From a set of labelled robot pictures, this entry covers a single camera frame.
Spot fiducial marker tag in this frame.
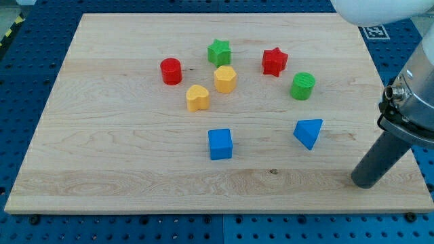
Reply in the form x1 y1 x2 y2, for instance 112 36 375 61
362 25 390 40

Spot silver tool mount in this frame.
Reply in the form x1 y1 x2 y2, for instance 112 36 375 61
378 43 433 149

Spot green cylinder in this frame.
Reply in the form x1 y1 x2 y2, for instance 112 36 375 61
290 72 315 100

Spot yellow hexagon block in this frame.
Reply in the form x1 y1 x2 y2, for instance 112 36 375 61
214 66 237 94

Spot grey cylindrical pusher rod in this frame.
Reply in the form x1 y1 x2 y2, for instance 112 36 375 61
351 131 411 189

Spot wooden board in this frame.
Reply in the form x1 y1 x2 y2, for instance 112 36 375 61
5 14 433 215

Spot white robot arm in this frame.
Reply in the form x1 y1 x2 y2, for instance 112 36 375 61
332 0 433 188

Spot blue triangular prism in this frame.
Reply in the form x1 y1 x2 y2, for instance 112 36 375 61
293 119 323 150

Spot yellow heart block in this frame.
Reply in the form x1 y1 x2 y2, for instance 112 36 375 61
186 85 210 112

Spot red cylinder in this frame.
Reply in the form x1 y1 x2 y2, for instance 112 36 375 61
160 58 182 85

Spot red star block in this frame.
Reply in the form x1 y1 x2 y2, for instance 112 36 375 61
262 47 289 77

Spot green star block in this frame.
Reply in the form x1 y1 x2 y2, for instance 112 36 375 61
208 39 231 68

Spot blue cube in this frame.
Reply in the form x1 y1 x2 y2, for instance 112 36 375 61
208 128 233 160

